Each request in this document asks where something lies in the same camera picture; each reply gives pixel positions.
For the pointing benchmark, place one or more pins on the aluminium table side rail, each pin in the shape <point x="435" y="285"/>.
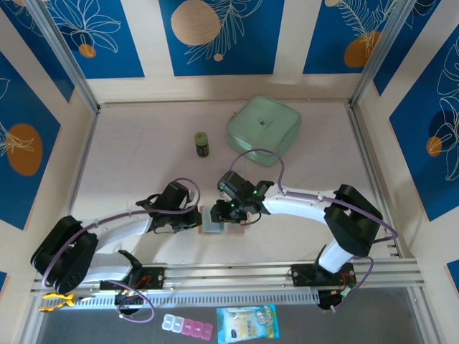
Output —
<point x="373" y="179"/>
<point x="83" y="161"/>

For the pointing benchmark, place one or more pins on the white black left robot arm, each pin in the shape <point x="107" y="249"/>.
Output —
<point x="122" y="229"/>

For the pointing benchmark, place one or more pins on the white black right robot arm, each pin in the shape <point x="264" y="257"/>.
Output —
<point x="297" y="206"/>

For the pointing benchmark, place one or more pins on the blue yellow snack packet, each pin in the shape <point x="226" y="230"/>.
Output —
<point x="247" y="322"/>

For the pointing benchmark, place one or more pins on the aluminium frame post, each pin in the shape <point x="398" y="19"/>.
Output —
<point x="65" y="53"/>
<point x="383" y="53"/>

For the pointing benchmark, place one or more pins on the clear pink pill organiser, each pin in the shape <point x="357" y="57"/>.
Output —
<point x="186" y="327"/>

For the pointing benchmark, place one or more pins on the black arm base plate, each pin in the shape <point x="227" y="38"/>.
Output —
<point x="154" y="277"/>
<point x="301" y="274"/>

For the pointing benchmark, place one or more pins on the dark green bottle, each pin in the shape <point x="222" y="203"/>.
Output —
<point x="202" y="143"/>

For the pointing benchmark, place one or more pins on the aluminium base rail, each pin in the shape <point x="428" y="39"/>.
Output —
<point x="229" y="274"/>

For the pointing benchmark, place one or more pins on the light green zip pouch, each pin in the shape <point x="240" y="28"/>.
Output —
<point x="265" y="125"/>

